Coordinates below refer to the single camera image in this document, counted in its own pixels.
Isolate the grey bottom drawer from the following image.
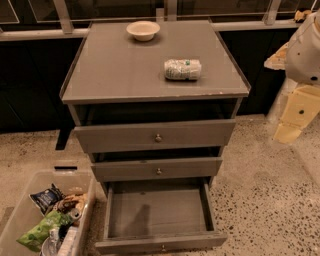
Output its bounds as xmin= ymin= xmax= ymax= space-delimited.
xmin=95 ymin=178 xmax=227 ymax=256

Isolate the grey drawer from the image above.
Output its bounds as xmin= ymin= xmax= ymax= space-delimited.
xmin=75 ymin=119 xmax=235 ymax=153
xmin=95 ymin=178 xmax=227 ymax=256
xmin=92 ymin=157 xmax=222 ymax=181

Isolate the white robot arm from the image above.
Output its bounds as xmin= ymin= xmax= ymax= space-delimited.
xmin=264 ymin=10 xmax=320 ymax=144

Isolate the grey middle drawer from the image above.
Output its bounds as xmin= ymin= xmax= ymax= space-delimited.
xmin=92 ymin=157 xmax=222 ymax=181

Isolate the grey wooden drawer cabinet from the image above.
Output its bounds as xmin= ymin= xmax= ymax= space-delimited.
xmin=59 ymin=19 xmax=252 ymax=198

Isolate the grey top drawer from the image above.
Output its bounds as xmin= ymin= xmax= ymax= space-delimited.
xmin=75 ymin=119 xmax=235 ymax=153

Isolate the white diagonal support pole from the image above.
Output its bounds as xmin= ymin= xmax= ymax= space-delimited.
xmin=267 ymin=78 xmax=297 ymax=124

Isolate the yellow object on ledge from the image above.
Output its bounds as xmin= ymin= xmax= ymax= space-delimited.
xmin=294 ymin=9 xmax=312 ymax=23

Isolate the white green crushed can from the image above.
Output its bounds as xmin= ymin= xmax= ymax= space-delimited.
xmin=164 ymin=59 xmax=202 ymax=80

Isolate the white paper bowl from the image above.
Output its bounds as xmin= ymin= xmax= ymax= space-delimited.
xmin=126 ymin=21 xmax=160 ymax=42

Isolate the brown snack bag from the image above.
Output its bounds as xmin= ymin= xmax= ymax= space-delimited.
xmin=53 ymin=194 xmax=87 ymax=213

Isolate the clear plastic storage bin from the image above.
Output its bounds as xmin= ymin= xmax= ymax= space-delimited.
xmin=0 ymin=171 xmax=96 ymax=256

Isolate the dark blue snack bag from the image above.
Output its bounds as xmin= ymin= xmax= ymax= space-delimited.
xmin=29 ymin=183 xmax=65 ymax=215

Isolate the green snack bag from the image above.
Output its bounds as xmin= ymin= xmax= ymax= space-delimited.
xmin=17 ymin=211 xmax=73 ymax=252

